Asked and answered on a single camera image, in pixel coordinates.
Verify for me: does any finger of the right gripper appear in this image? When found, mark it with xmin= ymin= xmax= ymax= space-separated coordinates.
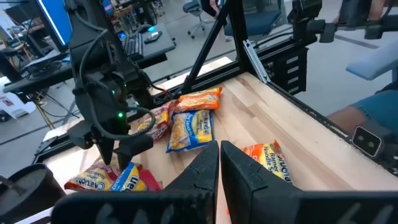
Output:
xmin=116 ymin=151 xmax=135 ymax=171
xmin=96 ymin=138 xmax=116 ymax=166

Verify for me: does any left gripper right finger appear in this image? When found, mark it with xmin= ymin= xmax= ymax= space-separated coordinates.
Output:
xmin=220 ymin=139 xmax=398 ymax=224

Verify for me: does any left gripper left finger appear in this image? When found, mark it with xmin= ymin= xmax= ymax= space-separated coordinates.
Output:
xmin=50 ymin=139 xmax=220 ymax=224

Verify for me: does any blue Maruchan ramen pack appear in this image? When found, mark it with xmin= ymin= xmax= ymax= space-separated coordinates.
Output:
xmin=165 ymin=109 xmax=215 ymax=154
xmin=110 ymin=161 xmax=149 ymax=192

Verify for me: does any red Maruchan ramen pack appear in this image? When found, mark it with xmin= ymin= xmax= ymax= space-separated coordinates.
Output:
xmin=136 ymin=100 xmax=180 ymax=141
xmin=64 ymin=163 xmax=122 ymax=192

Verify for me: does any orange Maruchan ramen pack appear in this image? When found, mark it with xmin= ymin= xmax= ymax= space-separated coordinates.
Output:
xmin=241 ymin=139 xmax=293 ymax=185
xmin=175 ymin=86 xmax=223 ymax=113

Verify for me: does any black plant pot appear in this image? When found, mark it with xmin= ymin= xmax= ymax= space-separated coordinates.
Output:
xmin=0 ymin=163 xmax=67 ymax=224

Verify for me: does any black backlit keyboard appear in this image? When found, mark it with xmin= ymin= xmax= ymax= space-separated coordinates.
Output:
xmin=122 ymin=32 xmax=144 ymax=62

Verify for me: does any grey computer desk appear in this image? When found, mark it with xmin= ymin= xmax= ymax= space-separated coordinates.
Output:
xmin=2 ymin=23 xmax=177 ymax=94

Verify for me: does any black control box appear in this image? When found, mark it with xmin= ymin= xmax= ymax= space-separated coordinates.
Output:
xmin=269 ymin=46 xmax=309 ymax=96

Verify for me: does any blue-screen computer monitor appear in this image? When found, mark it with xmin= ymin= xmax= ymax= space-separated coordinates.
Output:
xmin=35 ymin=0 xmax=74 ymax=52

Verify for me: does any grey office chair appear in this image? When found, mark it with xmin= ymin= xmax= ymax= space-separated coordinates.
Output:
xmin=182 ymin=0 xmax=218 ymax=40

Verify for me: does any person's leg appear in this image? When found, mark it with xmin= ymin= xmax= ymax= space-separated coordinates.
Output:
xmin=326 ymin=81 xmax=398 ymax=138

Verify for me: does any dark blue seat chair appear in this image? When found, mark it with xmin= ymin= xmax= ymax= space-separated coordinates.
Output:
xmin=223 ymin=9 xmax=285 ymax=37

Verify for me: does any light blue chair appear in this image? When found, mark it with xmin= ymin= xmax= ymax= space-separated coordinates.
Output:
xmin=345 ymin=40 xmax=398 ymax=82

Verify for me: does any black mounted equipment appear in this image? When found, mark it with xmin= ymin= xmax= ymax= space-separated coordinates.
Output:
xmin=287 ymin=0 xmax=398 ymax=44

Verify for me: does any black table-level camera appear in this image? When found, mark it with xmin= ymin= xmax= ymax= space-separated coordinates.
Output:
xmin=351 ymin=119 xmax=398 ymax=170

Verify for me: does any silver metal bracket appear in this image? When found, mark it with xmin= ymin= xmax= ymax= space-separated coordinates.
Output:
xmin=242 ymin=39 xmax=271 ymax=85

